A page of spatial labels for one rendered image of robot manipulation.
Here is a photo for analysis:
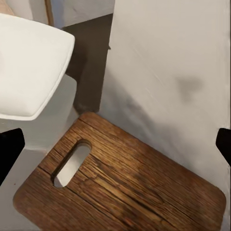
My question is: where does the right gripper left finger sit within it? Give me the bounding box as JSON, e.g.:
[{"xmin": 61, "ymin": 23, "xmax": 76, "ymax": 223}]
[{"xmin": 0, "ymin": 128, "xmax": 25, "ymax": 185}]

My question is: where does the cutting board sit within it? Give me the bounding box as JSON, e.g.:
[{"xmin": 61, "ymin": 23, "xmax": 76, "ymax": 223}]
[{"xmin": 13, "ymin": 111, "xmax": 226, "ymax": 231}]

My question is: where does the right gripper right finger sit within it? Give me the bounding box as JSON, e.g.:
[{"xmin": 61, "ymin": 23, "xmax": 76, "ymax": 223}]
[{"xmin": 216, "ymin": 128, "xmax": 231, "ymax": 166}]

